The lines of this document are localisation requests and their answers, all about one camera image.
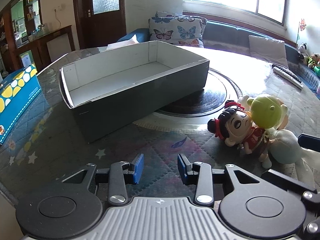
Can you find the black-haired girl doll figurine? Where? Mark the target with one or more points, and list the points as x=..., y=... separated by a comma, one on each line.
x=235, y=127

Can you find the dark wooden sideboard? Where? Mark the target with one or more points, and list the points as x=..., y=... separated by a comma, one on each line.
x=61, y=37

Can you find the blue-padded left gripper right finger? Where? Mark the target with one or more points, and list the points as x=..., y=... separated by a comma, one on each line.
x=200, y=175

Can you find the white plush rabbit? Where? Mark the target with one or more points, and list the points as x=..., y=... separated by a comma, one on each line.
x=285, y=149

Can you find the blue yellow tissue box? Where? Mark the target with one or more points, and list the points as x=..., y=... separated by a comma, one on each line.
x=18, y=90

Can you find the dark grey cardboard box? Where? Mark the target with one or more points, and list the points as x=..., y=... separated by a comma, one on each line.
x=110, y=90

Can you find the stuffed toys pile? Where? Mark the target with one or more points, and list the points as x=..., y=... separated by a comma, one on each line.
x=311, y=61

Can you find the blue sofa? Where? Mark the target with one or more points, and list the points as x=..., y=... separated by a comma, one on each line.
x=235, y=39

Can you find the paper flower wall decoration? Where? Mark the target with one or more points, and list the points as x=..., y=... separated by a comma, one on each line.
x=301, y=27

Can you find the dark wooden door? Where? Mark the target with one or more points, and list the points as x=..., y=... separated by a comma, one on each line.
x=99, y=22

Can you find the butterfly print pillow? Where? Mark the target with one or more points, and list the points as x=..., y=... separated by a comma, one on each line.
x=181, y=30

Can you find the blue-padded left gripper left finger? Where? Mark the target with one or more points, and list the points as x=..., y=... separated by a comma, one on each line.
x=121, y=174

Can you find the black round turntable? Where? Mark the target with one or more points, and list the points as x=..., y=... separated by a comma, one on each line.
x=210, y=99

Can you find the green round toy figure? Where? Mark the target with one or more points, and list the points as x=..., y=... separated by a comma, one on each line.
x=267, y=111

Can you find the grey cushion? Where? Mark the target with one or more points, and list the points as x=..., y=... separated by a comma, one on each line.
x=268, y=49

